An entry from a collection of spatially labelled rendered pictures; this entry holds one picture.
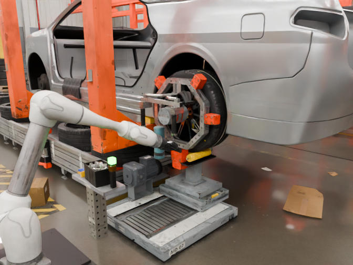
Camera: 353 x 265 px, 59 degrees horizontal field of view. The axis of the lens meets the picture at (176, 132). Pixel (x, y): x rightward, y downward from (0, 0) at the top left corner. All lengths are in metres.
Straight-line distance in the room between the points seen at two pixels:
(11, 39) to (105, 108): 2.01
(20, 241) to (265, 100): 1.55
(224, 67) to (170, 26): 0.61
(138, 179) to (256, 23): 1.46
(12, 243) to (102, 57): 1.45
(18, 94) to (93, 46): 1.98
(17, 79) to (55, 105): 2.74
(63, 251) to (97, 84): 1.24
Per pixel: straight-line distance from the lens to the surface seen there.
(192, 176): 2.67
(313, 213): 2.93
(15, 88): 4.26
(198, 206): 2.55
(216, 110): 2.28
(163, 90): 2.52
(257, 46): 2.08
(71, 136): 3.55
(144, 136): 1.85
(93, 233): 2.46
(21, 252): 1.66
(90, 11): 2.51
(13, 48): 4.25
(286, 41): 1.99
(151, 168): 2.70
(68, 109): 1.56
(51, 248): 1.85
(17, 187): 1.77
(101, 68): 2.48
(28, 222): 1.62
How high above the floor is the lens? 1.31
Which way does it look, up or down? 14 degrees down
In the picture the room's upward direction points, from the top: straight up
